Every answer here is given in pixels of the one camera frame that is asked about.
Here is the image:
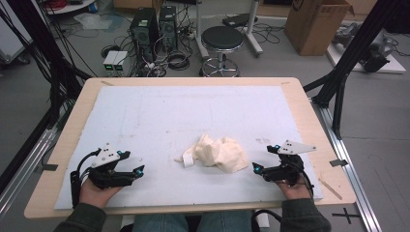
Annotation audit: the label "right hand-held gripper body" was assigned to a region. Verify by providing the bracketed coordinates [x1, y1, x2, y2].
[261, 139, 318, 189]

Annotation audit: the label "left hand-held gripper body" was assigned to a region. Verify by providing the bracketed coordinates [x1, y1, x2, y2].
[88, 142, 137, 190]

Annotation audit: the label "cream printed cloth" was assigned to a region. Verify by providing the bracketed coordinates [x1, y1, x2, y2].
[173, 133, 251, 175]

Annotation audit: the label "person's left hand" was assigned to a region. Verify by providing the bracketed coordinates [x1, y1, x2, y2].
[78, 178, 126, 211]

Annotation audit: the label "person's right hand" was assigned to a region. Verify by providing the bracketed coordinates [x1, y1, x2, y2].
[276, 178, 312, 201]

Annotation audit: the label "person's right leg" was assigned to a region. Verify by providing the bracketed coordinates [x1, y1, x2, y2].
[195, 210, 254, 232]

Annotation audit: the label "white foam mat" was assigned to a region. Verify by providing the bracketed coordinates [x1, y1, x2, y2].
[53, 84, 325, 211]

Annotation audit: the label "black tape cross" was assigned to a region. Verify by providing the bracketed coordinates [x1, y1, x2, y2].
[331, 207, 361, 225]

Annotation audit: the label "white power supply box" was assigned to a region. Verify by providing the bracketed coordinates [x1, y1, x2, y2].
[112, 50, 130, 73]
[102, 49, 120, 73]

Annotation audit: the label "black round stool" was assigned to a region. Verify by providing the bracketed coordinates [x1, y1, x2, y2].
[199, 25, 247, 78]

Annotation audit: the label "large black computer tower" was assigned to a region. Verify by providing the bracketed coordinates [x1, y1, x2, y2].
[129, 7, 161, 64]

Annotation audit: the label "brown cardboard box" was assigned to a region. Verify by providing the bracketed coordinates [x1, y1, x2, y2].
[283, 0, 356, 57]

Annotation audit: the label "black flat device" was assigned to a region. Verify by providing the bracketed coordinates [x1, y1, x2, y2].
[221, 13, 259, 29]

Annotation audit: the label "slim black computer tower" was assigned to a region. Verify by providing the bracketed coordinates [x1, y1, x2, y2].
[158, 5, 179, 54]

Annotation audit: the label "clear plastic sheet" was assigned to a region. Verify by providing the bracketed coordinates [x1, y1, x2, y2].
[73, 12, 114, 32]

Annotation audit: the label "white board with grey device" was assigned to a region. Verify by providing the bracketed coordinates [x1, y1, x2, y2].
[325, 21, 408, 75]

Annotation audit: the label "white round table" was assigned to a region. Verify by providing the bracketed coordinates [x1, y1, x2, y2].
[44, 0, 99, 15]

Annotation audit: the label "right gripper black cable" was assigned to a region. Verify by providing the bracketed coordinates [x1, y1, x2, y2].
[289, 159, 315, 199]

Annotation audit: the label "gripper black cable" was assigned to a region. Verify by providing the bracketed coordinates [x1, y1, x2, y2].
[70, 148, 102, 209]
[289, 159, 315, 199]

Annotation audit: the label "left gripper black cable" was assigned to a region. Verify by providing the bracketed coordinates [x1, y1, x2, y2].
[70, 148, 102, 209]

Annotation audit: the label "black looped cable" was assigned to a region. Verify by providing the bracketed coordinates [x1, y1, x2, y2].
[250, 209, 284, 232]

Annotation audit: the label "aluminium floor rail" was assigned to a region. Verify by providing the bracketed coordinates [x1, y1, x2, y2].
[0, 128, 60, 220]
[309, 97, 384, 232]

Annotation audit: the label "coiled black cables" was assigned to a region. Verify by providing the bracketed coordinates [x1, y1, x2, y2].
[164, 50, 191, 72]

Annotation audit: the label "black metal frame post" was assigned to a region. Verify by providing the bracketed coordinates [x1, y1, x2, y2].
[303, 0, 402, 140]

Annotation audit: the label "black metal frame with cables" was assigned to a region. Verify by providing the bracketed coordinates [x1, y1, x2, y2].
[0, 0, 95, 131]

